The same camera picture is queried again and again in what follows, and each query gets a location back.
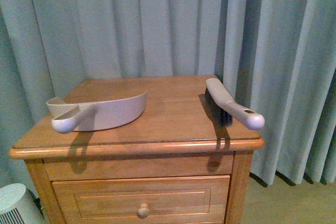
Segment beige hand brush black bristles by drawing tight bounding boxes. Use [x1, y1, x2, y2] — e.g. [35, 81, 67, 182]
[205, 78, 265, 130]

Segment wooden nightstand cabinet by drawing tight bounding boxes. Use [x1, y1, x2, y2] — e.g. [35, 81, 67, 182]
[9, 76, 264, 223]

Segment beige plastic dustpan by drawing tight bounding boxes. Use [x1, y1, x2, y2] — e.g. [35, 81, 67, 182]
[46, 92, 148, 134]

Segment upper wooden drawer with knob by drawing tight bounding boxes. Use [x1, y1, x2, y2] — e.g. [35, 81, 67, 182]
[52, 175, 230, 223]

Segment light blue curtain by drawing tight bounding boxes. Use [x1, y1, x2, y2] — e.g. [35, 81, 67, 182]
[1, 0, 335, 187]

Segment white cylindrical air purifier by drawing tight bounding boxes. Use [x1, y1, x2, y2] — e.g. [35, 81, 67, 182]
[1, 183, 45, 224]

